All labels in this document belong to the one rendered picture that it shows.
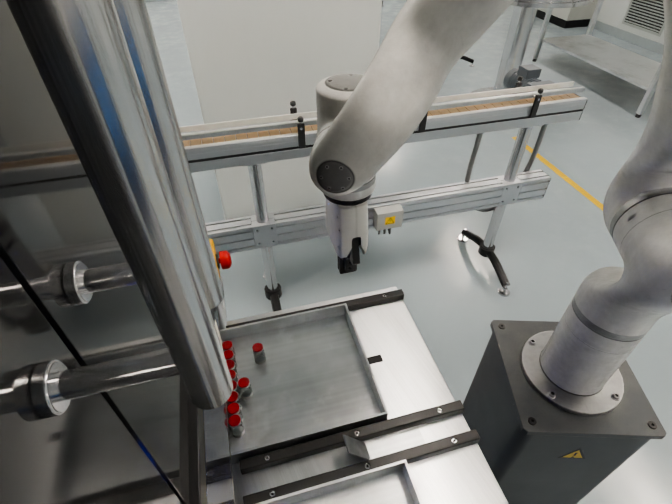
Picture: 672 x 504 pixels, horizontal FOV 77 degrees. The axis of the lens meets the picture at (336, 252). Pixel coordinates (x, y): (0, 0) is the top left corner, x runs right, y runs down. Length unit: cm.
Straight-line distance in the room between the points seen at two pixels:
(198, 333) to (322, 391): 68
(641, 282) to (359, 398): 49
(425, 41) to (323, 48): 160
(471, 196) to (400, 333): 119
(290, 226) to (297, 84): 71
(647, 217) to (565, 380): 36
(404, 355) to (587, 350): 33
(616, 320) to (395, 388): 39
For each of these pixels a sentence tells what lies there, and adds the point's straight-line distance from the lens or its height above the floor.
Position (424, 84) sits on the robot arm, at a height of 144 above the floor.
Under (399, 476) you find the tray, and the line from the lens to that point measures 78.
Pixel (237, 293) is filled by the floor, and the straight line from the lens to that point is 223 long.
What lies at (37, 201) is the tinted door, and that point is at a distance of 23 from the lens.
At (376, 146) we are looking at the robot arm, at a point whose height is 139.
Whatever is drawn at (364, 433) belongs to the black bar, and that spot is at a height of 90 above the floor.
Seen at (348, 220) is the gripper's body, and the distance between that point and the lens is 62.
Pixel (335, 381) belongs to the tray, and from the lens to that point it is 85.
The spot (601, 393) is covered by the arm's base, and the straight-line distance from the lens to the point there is 99.
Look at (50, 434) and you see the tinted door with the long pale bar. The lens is 21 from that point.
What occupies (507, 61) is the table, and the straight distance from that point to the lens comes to 427.
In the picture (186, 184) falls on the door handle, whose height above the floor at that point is 151.
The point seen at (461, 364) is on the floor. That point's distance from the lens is 200.
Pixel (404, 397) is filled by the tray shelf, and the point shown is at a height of 88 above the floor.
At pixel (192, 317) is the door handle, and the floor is 149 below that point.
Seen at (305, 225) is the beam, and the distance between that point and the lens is 177.
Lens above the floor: 161
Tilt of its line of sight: 42 degrees down
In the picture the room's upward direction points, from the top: straight up
